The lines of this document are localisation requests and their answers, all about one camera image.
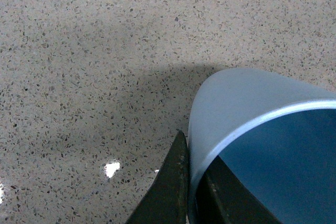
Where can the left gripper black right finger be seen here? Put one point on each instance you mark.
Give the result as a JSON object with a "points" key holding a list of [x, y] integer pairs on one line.
{"points": [[222, 198]]}

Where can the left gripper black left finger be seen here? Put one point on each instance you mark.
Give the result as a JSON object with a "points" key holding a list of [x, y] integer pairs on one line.
{"points": [[166, 200]]}

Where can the blue cup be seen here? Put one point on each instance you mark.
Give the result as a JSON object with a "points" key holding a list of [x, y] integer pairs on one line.
{"points": [[276, 134]]}

